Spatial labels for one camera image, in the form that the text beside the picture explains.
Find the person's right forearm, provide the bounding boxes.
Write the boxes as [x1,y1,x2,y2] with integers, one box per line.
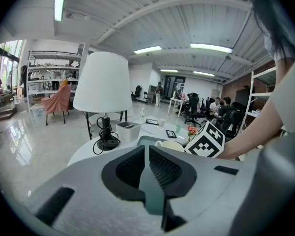
[216,92,285,161]

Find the round white side table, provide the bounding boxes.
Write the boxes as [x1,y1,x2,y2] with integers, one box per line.
[66,121,187,168]

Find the cream ceramic mug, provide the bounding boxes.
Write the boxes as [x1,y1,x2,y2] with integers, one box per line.
[155,140,185,153]

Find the white low cabinet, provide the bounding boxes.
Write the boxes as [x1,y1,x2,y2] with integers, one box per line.
[127,116,197,144]

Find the white metal shelving rack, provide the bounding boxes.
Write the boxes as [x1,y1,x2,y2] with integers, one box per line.
[242,66,278,135]
[26,50,86,114]

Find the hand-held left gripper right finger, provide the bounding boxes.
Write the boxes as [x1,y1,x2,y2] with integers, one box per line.
[149,145,254,232]

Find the black office chair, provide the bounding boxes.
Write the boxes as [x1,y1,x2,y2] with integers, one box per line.
[184,92,205,127]
[217,102,246,142]
[131,85,143,103]

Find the pink armchair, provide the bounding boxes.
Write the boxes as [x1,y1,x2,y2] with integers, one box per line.
[41,84,72,126]

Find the person's striped grey shirt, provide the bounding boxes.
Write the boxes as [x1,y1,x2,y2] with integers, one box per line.
[264,30,295,132]

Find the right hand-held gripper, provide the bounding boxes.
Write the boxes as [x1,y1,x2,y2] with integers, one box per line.
[184,121,226,159]

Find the white square container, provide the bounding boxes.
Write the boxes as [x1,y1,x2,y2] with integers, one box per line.
[116,121,141,145]

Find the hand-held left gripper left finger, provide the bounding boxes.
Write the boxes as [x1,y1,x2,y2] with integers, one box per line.
[24,145,163,232]

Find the white shade table lamp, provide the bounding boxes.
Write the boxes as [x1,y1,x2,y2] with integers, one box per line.
[73,51,133,155]

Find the colourful flowers in white pot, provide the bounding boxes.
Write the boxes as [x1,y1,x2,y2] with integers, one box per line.
[186,126,200,142]

